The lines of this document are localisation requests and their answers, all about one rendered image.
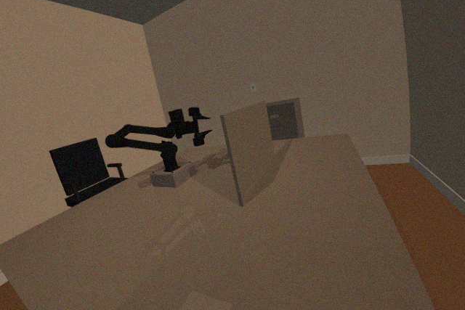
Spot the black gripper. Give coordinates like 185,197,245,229
187,107,212,147

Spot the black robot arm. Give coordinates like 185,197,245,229
105,108,192,172

